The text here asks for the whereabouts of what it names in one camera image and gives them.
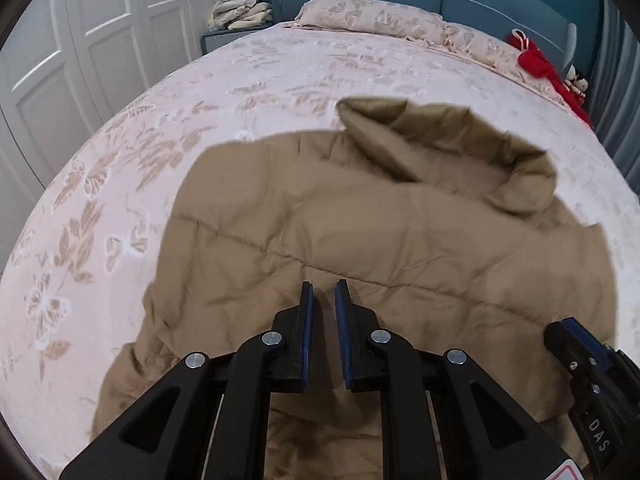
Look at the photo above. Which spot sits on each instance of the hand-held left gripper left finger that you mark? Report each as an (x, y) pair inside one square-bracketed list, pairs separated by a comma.
[(306, 340)]

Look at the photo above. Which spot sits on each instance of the red knitted cloth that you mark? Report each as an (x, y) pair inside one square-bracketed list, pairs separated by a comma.
[(537, 60)]

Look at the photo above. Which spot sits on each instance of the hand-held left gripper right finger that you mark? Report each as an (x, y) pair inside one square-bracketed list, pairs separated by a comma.
[(344, 340)]

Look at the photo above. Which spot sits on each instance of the pink floral bedspread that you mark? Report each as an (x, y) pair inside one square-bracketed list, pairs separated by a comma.
[(150, 185)]

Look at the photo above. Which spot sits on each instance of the grey bedside table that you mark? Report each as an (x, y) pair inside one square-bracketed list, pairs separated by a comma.
[(225, 39)]

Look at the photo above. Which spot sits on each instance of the tan puffer jacket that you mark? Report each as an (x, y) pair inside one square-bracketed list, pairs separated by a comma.
[(350, 220)]

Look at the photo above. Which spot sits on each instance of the pink floral pillow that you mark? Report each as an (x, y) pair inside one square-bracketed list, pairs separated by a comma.
[(370, 17), (475, 45)]

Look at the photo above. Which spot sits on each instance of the grey curtain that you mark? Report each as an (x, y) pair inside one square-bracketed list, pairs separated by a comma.
[(620, 85)]

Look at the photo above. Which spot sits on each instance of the small stuffed toy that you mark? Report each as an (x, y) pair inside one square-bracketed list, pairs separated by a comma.
[(576, 85)]

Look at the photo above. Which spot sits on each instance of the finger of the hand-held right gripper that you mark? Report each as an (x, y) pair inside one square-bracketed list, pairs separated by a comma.
[(582, 342)]

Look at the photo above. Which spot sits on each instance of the stack of cream folded cloths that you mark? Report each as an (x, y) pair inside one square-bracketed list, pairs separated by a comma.
[(240, 10)]

